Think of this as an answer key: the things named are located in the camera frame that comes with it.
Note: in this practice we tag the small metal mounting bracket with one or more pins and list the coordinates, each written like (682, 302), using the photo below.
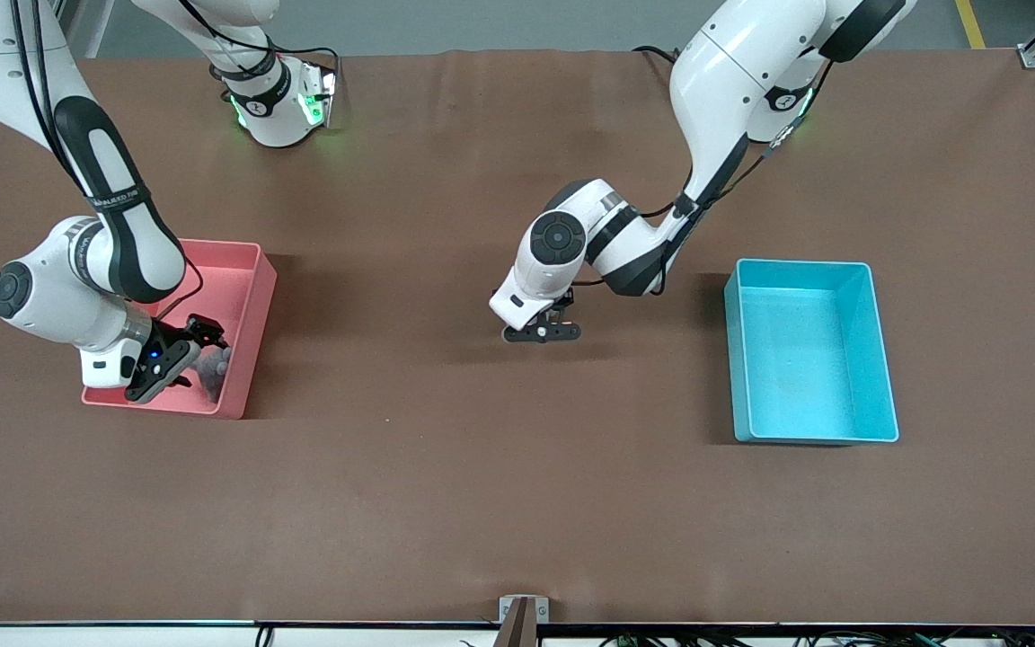
(507, 611)

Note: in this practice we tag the blue plastic box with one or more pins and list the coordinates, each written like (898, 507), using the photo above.
(796, 359)

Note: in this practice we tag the brown camera post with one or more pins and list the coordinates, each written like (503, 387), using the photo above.
(517, 629)

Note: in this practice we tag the brown table cover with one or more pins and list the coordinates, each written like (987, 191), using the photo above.
(517, 503)

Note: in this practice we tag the grey plush toy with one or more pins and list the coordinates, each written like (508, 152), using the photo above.
(215, 377)

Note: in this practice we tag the metal base connector bracket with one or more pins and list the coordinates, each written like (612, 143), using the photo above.
(324, 90)

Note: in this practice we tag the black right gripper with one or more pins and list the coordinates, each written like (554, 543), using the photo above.
(173, 334)

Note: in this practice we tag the pink plastic box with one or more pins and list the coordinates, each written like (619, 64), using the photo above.
(243, 296)

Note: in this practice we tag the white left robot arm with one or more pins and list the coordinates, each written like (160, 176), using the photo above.
(733, 81)

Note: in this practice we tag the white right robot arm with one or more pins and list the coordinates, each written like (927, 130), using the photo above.
(50, 296)

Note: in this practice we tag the white table edge rail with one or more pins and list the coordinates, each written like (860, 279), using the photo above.
(77, 636)

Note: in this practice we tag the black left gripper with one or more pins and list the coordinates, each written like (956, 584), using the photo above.
(563, 303)

